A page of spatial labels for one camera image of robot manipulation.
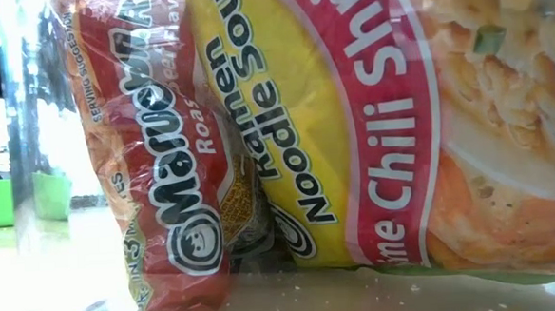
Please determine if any lime chili shrimp ramen packet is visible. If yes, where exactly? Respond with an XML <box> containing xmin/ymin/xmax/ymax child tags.
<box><xmin>185</xmin><ymin>0</ymin><xmax>555</xmax><ymax>303</ymax></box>

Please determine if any clear plastic storage bin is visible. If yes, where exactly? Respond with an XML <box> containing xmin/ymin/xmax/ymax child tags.
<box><xmin>0</xmin><ymin>0</ymin><xmax>555</xmax><ymax>311</ymax></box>

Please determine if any red roast beef ramen packet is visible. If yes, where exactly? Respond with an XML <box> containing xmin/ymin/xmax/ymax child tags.
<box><xmin>48</xmin><ymin>0</ymin><xmax>241</xmax><ymax>311</ymax></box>

